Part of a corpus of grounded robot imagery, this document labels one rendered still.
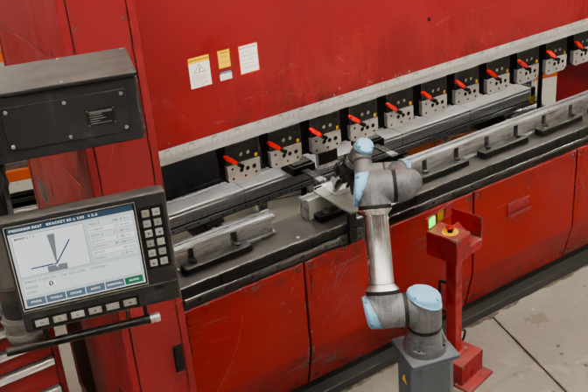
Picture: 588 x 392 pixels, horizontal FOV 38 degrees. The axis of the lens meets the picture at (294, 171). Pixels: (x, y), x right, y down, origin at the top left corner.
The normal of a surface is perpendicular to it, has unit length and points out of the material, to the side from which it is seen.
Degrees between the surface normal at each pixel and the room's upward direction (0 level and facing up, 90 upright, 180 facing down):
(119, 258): 90
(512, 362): 0
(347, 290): 90
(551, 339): 0
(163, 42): 90
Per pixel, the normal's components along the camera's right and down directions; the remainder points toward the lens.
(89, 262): 0.29, 0.39
